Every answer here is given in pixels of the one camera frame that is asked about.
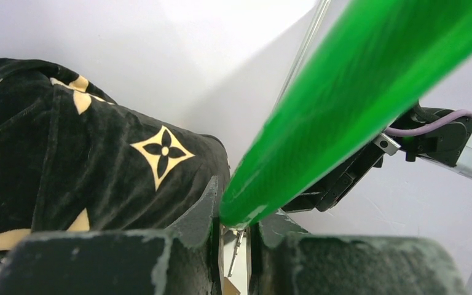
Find cable lock keys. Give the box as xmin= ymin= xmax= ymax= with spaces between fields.
xmin=223 ymin=229 xmax=246 ymax=278

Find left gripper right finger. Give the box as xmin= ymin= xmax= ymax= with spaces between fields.
xmin=249 ymin=211 xmax=466 ymax=294

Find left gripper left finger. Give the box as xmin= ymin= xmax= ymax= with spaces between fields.
xmin=0 ymin=176 xmax=222 ymax=294

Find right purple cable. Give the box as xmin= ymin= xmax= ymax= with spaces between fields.
xmin=384 ymin=109 xmax=472 ymax=138

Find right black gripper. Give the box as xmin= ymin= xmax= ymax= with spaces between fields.
xmin=282 ymin=134 xmax=401 ymax=213

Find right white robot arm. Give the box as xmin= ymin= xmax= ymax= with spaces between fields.
xmin=282 ymin=104 xmax=472 ymax=294

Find black floral pillow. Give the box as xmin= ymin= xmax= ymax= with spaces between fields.
xmin=0 ymin=58 xmax=230 ymax=254

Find green cable lock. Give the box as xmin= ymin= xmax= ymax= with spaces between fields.
xmin=219 ymin=1 xmax=472 ymax=229

